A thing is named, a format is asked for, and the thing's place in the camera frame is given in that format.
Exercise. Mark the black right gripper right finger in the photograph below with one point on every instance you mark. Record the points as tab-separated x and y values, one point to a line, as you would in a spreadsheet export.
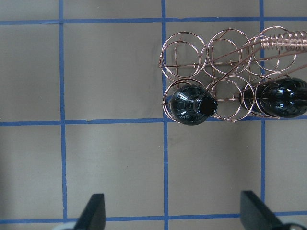
255	215

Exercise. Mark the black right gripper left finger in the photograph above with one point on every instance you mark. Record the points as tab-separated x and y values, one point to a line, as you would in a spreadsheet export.
93	216

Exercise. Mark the dark wine bottle in basket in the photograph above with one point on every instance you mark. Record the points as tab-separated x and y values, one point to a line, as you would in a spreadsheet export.
191	105

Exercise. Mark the copper wire wine basket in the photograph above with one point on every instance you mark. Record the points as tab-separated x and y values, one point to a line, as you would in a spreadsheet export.
230	63

